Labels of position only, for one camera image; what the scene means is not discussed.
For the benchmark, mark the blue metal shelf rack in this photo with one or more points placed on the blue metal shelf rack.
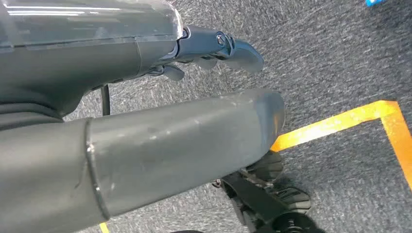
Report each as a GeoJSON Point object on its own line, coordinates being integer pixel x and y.
{"type": "Point", "coordinates": [373, 2]}

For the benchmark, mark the yellow floor tape square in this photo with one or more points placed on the yellow floor tape square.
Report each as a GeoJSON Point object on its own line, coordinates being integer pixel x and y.
{"type": "Point", "coordinates": [338, 123]}

